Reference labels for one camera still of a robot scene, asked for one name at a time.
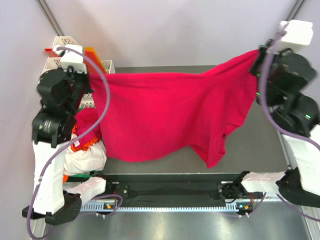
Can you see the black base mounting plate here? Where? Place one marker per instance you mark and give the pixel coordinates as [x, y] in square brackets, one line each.
[171, 190]

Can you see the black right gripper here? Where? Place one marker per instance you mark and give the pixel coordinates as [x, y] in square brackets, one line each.
[259, 55]

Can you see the orange t-shirt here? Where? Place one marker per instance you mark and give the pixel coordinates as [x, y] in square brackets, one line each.
[82, 156]

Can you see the slotted cable duct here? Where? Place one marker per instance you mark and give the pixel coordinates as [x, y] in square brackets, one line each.
[105, 207]

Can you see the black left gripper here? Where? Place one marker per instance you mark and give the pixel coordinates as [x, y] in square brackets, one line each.
[70, 71]

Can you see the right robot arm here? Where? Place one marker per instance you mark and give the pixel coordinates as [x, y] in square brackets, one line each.
[300, 127]

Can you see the white t-shirt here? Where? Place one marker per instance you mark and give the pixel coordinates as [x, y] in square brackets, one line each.
[102, 155]

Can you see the green plastic bin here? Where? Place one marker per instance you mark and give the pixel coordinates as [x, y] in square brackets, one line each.
[78, 155]

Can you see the red t-shirt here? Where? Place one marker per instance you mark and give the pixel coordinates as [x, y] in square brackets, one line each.
[154, 114]
[84, 120]

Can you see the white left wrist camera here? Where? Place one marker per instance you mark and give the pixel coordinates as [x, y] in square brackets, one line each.
[71, 55]

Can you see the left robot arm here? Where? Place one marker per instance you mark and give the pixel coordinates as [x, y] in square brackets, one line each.
[50, 135]

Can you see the red orange folder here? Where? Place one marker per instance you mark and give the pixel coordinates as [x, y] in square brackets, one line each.
[53, 60]

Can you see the red t-shirt in bin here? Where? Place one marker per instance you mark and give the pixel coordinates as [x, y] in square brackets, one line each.
[84, 120]

